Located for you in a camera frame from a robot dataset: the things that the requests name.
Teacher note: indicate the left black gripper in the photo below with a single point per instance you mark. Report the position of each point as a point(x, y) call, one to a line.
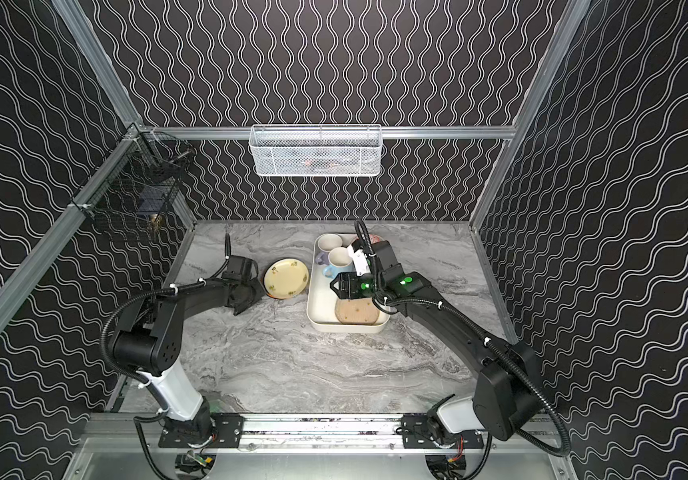
point(247, 288)

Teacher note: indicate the amber glass plate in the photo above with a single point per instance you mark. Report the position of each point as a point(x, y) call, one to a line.
point(356, 312)

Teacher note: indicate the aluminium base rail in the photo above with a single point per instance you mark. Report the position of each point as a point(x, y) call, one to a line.
point(302, 434)

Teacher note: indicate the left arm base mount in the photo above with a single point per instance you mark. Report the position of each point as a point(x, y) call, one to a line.
point(221, 430)

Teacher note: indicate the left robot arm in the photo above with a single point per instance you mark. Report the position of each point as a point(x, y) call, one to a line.
point(142, 339)

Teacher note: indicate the white plastic bin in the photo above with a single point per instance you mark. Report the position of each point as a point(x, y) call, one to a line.
point(326, 312)

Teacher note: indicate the white wire mesh basket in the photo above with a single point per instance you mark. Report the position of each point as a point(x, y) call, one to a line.
point(316, 150)

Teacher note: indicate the lavender mug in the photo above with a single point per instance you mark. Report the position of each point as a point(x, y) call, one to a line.
point(325, 244)

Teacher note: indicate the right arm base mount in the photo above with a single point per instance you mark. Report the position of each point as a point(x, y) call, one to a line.
point(443, 432)

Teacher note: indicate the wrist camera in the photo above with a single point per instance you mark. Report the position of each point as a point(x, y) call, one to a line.
point(380, 256)
point(239, 269)

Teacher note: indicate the black wire basket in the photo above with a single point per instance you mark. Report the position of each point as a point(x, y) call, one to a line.
point(133, 204)

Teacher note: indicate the cream yellow plate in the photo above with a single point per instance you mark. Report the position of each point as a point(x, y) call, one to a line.
point(286, 278)

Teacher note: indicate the light blue mug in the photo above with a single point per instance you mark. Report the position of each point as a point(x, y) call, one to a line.
point(339, 261)

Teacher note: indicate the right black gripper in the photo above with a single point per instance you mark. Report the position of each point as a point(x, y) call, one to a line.
point(347, 284)

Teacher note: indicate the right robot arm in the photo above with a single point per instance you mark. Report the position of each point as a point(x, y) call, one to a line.
point(509, 389)

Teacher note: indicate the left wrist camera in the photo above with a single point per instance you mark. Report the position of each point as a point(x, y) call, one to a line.
point(239, 269)

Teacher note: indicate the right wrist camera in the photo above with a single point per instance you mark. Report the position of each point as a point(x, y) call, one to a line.
point(380, 256)

